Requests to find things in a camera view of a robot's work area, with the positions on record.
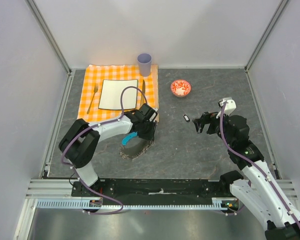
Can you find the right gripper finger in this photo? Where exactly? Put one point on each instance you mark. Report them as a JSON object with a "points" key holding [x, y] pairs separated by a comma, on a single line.
{"points": [[199, 128], [199, 121]]}

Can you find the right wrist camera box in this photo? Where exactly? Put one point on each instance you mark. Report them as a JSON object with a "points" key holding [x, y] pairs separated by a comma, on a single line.
{"points": [[228, 105]]}

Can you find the white square plate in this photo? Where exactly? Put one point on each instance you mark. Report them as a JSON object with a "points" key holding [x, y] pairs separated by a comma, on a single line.
{"points": [[115, 91]]}

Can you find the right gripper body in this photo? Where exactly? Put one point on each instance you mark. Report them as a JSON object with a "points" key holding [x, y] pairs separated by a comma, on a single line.
{"points": [[214, 126]]}

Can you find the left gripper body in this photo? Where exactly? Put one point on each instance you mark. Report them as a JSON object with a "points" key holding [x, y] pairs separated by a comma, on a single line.
{"points": [[147, 131]]}

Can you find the orange checkered cloth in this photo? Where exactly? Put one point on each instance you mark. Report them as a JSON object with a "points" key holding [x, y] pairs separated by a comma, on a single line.
{"points": [[96, 74]]}

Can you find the black key tag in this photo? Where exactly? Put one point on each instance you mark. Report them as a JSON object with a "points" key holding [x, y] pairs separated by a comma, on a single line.
{"points": [[186, 118]]}

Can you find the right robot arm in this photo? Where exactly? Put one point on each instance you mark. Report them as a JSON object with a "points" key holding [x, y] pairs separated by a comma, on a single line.
{"points": [[253, 185]]}

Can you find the red patterned bowl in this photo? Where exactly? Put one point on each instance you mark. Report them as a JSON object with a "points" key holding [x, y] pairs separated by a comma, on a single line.
{"points": [[180, 88]]}

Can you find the slotted cable duct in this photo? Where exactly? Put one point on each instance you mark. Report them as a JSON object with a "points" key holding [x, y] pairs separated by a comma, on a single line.
{"points": [[87, 204]]}

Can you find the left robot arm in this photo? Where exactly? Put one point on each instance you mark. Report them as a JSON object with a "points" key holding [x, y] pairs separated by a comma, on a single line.
{"points": [[80, 142]]}

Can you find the gold knife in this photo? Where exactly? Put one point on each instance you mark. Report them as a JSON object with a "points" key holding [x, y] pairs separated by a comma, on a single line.
{"points": [[142, 100]]}

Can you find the lilac plastic cup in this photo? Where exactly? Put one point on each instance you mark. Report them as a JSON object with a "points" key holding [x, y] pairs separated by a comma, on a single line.
{"points": [[144, 61]]}

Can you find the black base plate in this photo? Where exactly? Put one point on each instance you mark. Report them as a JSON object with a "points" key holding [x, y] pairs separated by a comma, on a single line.
{"points": [[130, 189]]}

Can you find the gold fork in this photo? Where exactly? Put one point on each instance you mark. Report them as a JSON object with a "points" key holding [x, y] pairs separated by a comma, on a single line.
{"points": [[95, 90]]}

